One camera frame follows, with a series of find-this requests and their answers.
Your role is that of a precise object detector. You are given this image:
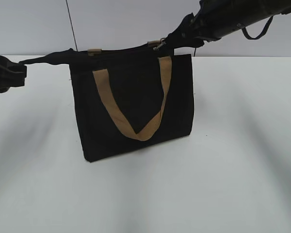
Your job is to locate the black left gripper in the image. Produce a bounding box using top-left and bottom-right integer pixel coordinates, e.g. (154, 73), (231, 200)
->
(0, 56), (27, 93)

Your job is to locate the silver zipper pull with ring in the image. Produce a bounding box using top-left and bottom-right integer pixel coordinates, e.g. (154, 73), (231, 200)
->
(153, 38), (166, 50)

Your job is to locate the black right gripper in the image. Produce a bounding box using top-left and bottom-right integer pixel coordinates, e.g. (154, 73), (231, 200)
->
(164, 7), (233, 49)

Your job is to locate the black bag with tan handles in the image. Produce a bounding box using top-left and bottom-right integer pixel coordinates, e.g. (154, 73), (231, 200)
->
(22, 42), (194, 162)

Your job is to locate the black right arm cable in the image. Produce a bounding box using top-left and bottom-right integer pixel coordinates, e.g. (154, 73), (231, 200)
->
(241, 16), (274, 40)

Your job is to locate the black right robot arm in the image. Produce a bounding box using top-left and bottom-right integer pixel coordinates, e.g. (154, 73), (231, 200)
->
(163, 0), (291, 49)

